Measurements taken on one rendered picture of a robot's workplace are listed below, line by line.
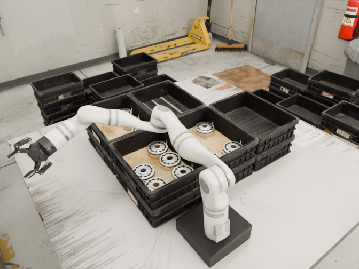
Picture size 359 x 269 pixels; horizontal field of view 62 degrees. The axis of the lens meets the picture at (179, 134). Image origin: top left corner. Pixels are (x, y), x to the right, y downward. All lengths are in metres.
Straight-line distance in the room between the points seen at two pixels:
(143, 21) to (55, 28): 1.34
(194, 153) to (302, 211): 0.63
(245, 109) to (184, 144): 0.83
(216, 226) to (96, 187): 0.69
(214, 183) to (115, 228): 0.57
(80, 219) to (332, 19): 3.63
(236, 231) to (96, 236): 0.58
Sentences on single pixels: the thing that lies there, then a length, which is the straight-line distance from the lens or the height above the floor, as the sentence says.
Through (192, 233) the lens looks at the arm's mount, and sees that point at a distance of 1.24.
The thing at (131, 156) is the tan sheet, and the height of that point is 0.83.
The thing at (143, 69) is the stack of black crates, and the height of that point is 0.54.
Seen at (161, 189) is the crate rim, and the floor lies 0.93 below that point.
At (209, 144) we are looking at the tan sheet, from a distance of 1.55.
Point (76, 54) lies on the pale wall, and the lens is 4.65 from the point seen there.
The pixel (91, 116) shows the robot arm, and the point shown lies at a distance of 1.21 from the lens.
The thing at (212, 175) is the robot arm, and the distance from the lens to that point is 0.98.
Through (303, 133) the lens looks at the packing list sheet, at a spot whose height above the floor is 0.70.
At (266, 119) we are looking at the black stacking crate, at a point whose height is 0.83.
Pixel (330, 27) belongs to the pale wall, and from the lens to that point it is 4.25.
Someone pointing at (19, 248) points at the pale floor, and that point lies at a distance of 2.40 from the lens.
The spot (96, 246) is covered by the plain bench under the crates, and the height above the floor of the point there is 0.70.
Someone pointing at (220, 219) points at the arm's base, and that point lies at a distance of 1.12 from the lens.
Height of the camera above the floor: 1.79
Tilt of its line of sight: 36 degrees down
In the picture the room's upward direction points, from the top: 1 degrees counter-clockwise
